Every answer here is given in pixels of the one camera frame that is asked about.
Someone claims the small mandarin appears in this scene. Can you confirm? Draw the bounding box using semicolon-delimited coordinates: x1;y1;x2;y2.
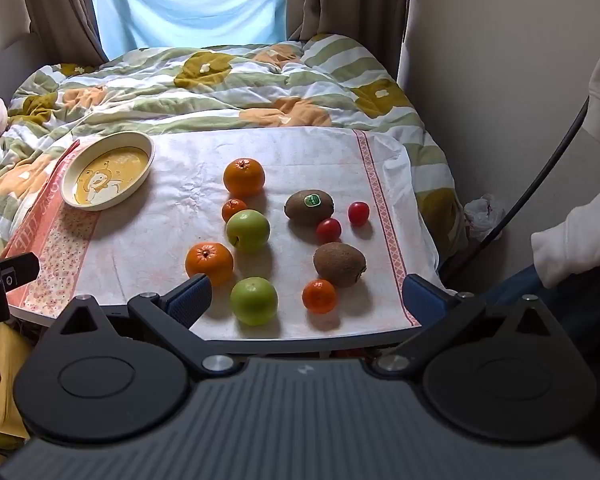
221;198;249;223
301;279;338;315

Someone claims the yellow cartoon oval bowl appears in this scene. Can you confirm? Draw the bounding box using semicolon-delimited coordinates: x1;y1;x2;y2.
61;131;155;212

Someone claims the yellow bag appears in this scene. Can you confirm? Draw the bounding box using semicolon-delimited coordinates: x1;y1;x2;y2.
0;320;37;461

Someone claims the large orange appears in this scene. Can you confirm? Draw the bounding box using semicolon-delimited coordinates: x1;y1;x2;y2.
185;242;234;287
223;157;266;198

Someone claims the plain brown kiwi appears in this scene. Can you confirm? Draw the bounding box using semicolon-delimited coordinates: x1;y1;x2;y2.
313;242;367;289

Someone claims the person's blue jeans leg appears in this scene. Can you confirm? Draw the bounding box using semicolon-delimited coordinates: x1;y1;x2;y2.
480;265;600;361

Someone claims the black cable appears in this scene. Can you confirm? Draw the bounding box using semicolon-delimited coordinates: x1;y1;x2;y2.
437;95;591;275

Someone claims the light blue sheer curtain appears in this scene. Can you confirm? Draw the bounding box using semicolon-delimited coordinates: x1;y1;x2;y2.
87;0;288;61

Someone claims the red cherry tomato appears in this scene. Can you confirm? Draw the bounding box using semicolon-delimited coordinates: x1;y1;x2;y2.
315;218;342;244
348;201;371;227

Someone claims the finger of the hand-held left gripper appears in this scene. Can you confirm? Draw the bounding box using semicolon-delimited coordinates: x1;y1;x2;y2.
0;252;41;289

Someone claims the person's right forearm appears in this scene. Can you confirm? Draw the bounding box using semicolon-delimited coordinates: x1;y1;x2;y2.
530;200;600;289

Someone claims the white plastic bag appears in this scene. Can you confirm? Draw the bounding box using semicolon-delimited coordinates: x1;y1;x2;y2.
462;194;506;243

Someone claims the small table with dark edge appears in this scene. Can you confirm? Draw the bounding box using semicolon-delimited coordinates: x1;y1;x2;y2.
7;287;463;361

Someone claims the brown curtain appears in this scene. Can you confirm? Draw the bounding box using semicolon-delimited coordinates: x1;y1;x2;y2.
17;0;106;68
285;0;413;83

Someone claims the grey bed headboard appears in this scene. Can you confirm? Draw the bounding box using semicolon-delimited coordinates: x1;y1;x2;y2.
0;30;43;133

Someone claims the green and orange patterned quilt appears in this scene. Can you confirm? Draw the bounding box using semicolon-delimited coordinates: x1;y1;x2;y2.
0;34;468;261

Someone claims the kiwi with green sticker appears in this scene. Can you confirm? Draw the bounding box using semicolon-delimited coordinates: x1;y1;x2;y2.
285;189;335;226

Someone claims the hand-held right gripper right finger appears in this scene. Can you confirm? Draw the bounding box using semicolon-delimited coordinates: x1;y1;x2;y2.
372;274;563;373

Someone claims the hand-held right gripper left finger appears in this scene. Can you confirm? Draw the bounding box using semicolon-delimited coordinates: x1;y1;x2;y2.
45;275;233;373

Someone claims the white mat with pink border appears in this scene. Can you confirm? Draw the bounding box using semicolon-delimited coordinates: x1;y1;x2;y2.
2;127;456;341

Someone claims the green apple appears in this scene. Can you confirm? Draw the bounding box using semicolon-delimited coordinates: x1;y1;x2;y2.
230;276;279;327
225;209;271;253

